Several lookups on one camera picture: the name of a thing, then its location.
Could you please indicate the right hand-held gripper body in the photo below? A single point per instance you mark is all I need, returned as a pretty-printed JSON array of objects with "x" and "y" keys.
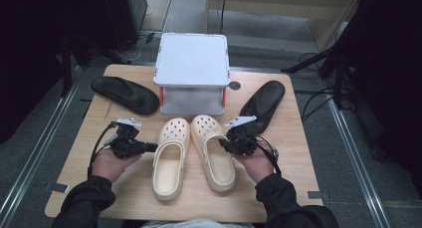
[{"x": 244, "y": 143}]

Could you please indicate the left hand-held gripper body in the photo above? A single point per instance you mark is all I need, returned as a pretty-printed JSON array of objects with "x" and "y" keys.
[{"x": 127, "y": 145}]

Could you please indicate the cream clog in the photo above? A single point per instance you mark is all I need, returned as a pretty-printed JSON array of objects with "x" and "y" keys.
[
  {"x": 169, "y": 175},
  {"x": 217, "y": 168}
]

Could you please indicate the black flip-flop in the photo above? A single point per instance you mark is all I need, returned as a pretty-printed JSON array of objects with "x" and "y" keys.
[
  {"x": 127, "y": 94},
  {"x": 265, "y": 102}
]

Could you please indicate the white two-tier shoe rack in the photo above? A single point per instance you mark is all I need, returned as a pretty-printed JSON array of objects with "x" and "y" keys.
[{"x": 191, "y": 60}]

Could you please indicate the person's left hand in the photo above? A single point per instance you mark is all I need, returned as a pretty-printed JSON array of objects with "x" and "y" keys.
[{"x": 109, "y": 166}]

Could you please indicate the person's right hand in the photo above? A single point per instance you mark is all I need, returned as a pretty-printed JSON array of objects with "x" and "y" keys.
[{"x": 260, "y": 166}]

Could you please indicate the grey plug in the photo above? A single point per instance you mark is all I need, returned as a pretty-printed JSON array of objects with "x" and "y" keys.
[{"x": 111, "y": 139}]

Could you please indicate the round dark table grommet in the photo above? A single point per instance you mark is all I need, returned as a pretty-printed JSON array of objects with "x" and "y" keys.
[{"x": 235, "y": 85}]

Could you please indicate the person's grey pants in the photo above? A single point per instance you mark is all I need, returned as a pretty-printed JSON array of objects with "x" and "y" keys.
[{"x": 199, "y": 224}]

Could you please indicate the black metal stand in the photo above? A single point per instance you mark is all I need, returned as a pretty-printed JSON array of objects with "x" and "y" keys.
[{"x": 66, "y": 65}]

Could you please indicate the black tripod stand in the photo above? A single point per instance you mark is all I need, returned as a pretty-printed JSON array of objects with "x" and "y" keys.
[{"x": 338, "y": 72}]

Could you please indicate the dark cabinet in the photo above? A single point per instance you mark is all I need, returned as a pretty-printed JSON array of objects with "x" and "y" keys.
[{"x": 129, "y": 12}]

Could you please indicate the light wooden cabinet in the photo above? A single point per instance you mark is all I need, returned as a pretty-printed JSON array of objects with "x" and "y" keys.
[{"x": 282, "y": 2}]

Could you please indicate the metal floor rail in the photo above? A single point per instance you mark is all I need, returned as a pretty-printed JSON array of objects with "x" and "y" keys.
[
  {"x": 356, "y": 161},
  {"x": 36, "y": 148}
]

